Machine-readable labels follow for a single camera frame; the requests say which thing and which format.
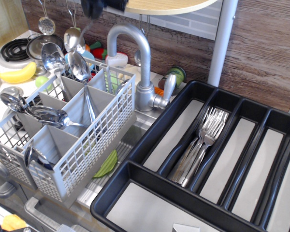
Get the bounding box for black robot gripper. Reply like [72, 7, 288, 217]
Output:
[81, 0, 129, 19]

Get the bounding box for silver metal fork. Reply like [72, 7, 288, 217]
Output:
[74, 19, 93, 52]

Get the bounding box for silver spoon lying in basket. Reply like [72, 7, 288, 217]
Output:
[30, 105, 88, 130]

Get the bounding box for grey plastic cutlery basket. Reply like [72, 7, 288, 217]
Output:
[0, 61, 136, 207]

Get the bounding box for silver spoon basket front corner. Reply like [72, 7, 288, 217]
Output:
[24, 140, 53, 170]

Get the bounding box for black cutlery tray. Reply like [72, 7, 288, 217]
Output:
[90, 81, 290, 232]

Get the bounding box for hanging silver ladle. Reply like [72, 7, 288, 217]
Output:
[63, 1, 86, 54]

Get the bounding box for red toy strawberry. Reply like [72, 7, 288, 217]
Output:
[90, 48, 107, 60]

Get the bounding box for hanging silver skimmer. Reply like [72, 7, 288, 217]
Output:
[38, 0, 56, 36]

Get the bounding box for round wooden shelf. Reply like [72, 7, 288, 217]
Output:
[125, 0, 216, 15]

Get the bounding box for large silver spoon centre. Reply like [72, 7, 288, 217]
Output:
[67, 51, 96, 123]

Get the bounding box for large silver spoon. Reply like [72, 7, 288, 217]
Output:
[67, 51, 96, 123]
[41, 43, 71, 102]

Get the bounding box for white toy cake slice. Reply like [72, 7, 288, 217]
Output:
[105, 52, 128, 67]

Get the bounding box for large silver spoon left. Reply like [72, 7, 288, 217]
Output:
[41, 43, 71, 102]

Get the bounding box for hanging small silver spoon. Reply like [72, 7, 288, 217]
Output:
[134, 14, 150, 67]

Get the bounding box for silver pot with lid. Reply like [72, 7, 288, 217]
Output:
[26, 34, 65, 66]

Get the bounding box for black coil stove burner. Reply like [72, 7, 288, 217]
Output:
[0, 39, 29, 62]

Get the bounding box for green toy ball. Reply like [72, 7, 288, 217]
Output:
[35, 76, 52, 91]

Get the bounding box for yellow toy banana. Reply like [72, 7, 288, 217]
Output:
[0, 62, 37, 84]

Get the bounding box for orange toy carrot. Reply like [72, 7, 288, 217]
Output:
[154, 87, 164, 97]

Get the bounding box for silver kitchen faucet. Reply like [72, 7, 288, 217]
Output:
[107, 23, 176, 112]

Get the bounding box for green toy can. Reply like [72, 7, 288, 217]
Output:
[158, 67, 187, 94]

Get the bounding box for silver spoon far left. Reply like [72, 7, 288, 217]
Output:
[0, 93, 29, 114]

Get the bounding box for white metal pole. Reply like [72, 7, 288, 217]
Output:
[207, 0, 238, 87]

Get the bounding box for green toy leaf slice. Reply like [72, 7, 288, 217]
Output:
[93, 149, 117, 179]

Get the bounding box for stack of silver forks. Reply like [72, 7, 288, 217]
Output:
[168, 107, 229, 187]

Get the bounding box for yellow cloth object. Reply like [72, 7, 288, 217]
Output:
[1, 215, 27, 232]

